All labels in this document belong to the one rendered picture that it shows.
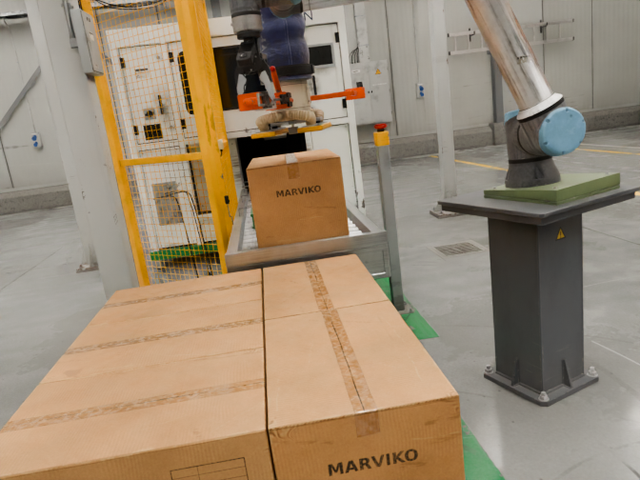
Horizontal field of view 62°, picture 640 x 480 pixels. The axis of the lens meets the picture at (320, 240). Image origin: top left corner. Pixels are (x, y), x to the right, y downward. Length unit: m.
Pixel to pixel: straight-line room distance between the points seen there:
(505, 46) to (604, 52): 11.69
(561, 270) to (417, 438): 1.10
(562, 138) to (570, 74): 11.21
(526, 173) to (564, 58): 11.02
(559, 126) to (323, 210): 0.99
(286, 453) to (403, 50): 10.76
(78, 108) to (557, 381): 2.54
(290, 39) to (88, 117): 1.25
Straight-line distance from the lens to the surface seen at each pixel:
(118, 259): 3.10
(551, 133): 1.84
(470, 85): 12.01
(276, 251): 2.27
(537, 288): 2.05
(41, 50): 5.37
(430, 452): 1.22
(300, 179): 2.27
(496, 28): 1.84
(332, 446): 1.17
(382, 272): 2.36
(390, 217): 2.90
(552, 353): 2.20
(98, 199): 3.06
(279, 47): 2.23
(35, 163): 11.76
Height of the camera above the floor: 1.14
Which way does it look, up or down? 13 degrees down
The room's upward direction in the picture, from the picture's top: 7 degrees counter-clockwise
